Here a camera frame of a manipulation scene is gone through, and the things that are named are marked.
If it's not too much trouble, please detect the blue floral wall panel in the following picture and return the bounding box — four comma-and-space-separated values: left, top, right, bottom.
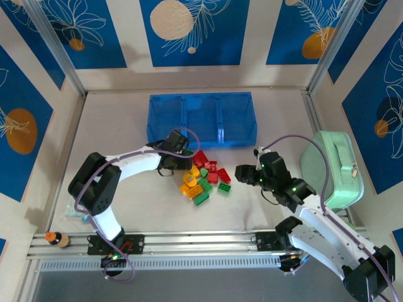
0, 0, 66, 91
40, 0, 128, 70
341, 31, 403, 195
327, 0, 403, 85
139, 0, 251, 67
0, 43, 54, 203
266, 0, 353, 66

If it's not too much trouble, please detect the large red lego brick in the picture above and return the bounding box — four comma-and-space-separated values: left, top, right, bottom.
192, 150, 209, 169

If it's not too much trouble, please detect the grey slotted cable duct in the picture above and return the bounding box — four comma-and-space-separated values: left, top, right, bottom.
39, 255, 283, 272

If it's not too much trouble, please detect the mint green zipper case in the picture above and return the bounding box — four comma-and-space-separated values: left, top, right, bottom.
299, 130, 365, 213

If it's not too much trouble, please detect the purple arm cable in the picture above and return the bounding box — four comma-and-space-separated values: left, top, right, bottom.
74, 127, 202, 283
259, 134, 399, 302

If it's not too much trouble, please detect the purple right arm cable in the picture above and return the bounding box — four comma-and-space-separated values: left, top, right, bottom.
259, 134, 399, 302

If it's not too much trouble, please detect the aluminium frame post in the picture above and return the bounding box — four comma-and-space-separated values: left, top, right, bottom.
307, 0, 368, 94
23, 0, 88, 97

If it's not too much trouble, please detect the blue three-compartment plastic container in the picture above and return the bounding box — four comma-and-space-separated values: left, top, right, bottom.
146, 91, 258, 150

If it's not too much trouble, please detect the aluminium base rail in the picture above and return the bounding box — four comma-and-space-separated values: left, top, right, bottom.
26, 231, 369, 260

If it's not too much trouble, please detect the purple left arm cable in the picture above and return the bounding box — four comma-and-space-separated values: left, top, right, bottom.
74, 127, 202, 283

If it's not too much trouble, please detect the small bottle with orange cap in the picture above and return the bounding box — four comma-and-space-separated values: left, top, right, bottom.
44, 231, 71, 249

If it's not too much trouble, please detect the clear plastic bag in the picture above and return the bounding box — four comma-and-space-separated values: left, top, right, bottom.
61, 201, 83, 221

